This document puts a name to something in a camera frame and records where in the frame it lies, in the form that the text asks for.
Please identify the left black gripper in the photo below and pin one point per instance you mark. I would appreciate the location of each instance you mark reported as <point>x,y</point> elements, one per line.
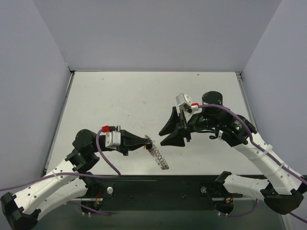
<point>123,143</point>

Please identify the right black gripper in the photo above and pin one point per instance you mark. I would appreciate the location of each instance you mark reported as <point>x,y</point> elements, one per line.
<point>184,129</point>

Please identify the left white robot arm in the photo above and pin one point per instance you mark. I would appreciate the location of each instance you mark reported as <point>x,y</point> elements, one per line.
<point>71,178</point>

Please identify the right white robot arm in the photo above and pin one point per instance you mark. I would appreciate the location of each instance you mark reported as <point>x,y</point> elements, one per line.
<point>282,189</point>

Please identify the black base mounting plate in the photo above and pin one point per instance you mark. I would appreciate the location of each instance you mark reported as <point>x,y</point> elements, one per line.
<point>156,193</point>

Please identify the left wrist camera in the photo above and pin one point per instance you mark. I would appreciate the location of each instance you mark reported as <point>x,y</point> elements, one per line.
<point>112,136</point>

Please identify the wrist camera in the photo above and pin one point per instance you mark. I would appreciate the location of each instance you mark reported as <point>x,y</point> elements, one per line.
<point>112,136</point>
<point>185,104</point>

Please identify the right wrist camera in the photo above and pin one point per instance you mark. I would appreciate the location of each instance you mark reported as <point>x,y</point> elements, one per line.
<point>185,104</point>

